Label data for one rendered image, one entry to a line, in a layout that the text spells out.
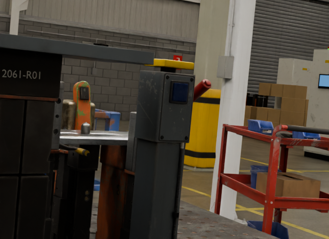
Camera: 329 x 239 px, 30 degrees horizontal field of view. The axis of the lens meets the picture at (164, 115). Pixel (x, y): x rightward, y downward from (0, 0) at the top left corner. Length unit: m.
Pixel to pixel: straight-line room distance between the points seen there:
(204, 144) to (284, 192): 5.03
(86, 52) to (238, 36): 4.27
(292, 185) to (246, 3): 2.22
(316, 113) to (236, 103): 6.56
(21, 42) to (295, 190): 2.63
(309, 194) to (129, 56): 2.57
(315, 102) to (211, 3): 3.98
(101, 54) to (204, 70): 7.40
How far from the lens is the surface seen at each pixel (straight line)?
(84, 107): 1.46
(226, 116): 5.10
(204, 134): 8.22
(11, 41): 0.81
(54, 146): 1.05
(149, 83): 0.99
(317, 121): 11.54
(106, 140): 1.24
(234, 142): 5.13
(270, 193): 3.20
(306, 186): 3.35
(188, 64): 1.00
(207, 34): 8.30
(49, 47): 0.83
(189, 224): 1.91
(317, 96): 11.60
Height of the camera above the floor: 1.12
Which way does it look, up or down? 3 degrees down
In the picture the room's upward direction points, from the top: 5 degrees clockwise
